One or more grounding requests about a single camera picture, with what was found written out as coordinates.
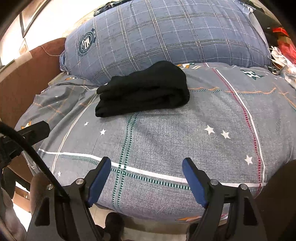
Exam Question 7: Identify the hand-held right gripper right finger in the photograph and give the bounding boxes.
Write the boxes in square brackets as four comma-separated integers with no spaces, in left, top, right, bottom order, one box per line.
[181,157,270,241]

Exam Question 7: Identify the framed wall picture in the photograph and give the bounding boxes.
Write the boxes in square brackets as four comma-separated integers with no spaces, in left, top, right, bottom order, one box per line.
[19,0,48,38]

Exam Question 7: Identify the black pants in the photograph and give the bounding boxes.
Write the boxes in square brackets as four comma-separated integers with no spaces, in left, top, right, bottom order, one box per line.
[95,61,190,118]

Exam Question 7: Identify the brown headboard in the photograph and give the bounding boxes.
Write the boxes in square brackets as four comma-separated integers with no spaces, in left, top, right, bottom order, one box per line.
[0,37,67,130]

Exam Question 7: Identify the grey printed bed cover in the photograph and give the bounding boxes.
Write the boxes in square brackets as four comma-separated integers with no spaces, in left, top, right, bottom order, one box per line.
[14,61,296,223]

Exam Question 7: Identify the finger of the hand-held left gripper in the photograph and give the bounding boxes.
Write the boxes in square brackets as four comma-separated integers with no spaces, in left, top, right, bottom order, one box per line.
[17,121,51,146]

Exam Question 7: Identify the blue plaid pillow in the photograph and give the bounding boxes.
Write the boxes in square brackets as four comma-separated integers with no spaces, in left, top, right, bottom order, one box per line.
[59,0,272,85]

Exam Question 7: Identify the black bag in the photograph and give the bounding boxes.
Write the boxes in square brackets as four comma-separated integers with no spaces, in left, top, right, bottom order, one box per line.
[252,6,283,45]

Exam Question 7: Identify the black cable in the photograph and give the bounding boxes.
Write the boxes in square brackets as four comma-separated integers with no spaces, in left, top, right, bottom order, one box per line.
[0,121,70,202]

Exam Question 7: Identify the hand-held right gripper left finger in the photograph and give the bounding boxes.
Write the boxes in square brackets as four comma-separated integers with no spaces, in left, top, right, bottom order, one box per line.
[24,156,112,241]

